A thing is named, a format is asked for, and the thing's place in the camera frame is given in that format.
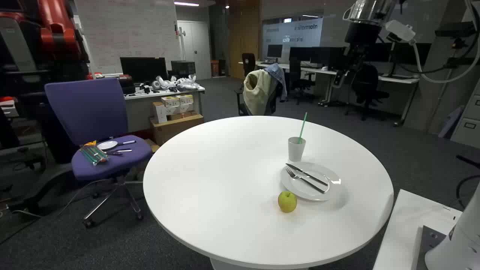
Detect green straw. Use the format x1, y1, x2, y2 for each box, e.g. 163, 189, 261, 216
298, 111, 309, 142

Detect white robot base platform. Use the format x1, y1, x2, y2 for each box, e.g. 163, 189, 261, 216
372, 189, 462, 270

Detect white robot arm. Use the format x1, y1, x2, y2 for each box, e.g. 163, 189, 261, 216
342, 0, 480, 84

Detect white paper cup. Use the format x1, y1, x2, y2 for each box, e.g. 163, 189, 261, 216
288, 136, 306, 162

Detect chair with beige jacket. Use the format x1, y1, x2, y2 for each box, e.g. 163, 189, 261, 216
237, 64, 288, 115

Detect cardboard box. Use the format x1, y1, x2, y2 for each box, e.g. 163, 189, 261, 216
150, 114, 204, 145

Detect green yellow apple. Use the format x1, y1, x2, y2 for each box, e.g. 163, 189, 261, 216
277, 190, 297, 213

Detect white round plate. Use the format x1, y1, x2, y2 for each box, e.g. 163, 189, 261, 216
280, 162, 343, 202

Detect white side desk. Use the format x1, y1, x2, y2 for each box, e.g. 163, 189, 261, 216
124, 88, 205, 132

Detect black computer monitor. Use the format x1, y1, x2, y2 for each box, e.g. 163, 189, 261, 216
120, 57, 166, 82

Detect white small dish on chair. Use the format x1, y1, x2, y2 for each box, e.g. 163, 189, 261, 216
97, 139, 118, 151

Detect black office chair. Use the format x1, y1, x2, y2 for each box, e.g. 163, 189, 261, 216
351, 64, 388, 120

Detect green packet on chair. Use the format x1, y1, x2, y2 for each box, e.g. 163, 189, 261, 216
82, 147, 108, 166

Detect purple office chair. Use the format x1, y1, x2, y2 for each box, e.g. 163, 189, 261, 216
45, 78, 153, 228

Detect red industrial robot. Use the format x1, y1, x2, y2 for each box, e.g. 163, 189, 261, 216
0, 0, 91, 81

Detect black handled knife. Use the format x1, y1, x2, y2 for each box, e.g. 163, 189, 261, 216
285, 163, 328, 186

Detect black handled fork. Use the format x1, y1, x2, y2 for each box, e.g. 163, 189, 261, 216
285, 168, 325, 193

